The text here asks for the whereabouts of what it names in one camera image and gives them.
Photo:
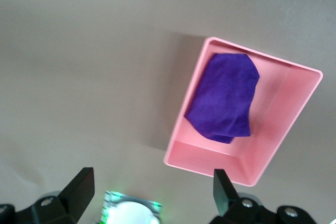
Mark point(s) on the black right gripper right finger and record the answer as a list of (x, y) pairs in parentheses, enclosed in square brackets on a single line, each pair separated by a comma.
[(236, 213)]

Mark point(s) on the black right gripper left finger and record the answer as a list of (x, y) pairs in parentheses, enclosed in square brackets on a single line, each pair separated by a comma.
[(52, 211)]

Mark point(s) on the purple cloth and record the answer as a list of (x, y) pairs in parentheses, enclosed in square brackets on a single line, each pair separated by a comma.
[(223, 98)]

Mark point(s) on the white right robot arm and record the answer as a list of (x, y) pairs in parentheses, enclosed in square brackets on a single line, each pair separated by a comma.
[(131, 213)]

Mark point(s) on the pink plastic bin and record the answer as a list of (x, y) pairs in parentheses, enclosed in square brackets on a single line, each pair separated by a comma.
[(275, 119)]

